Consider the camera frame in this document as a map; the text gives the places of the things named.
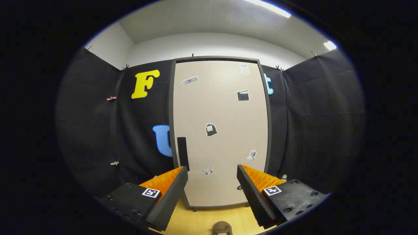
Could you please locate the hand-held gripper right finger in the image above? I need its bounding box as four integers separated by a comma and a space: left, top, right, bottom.
236, 164, 329, 229

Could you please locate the long ceiling light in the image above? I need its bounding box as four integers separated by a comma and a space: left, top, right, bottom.
243, 0, 292, 19

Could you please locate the grey shoe cabinet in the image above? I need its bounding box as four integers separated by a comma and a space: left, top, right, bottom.
169, 56, 272, 212

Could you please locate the black door handle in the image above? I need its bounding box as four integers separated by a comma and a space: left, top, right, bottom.
177, 137, 190, 171

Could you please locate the black backdrop cloth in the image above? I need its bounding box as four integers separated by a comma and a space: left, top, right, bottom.
56, 47, 364, 199

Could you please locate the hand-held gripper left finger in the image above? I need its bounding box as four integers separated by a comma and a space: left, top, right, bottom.
97, 166, 189, 232

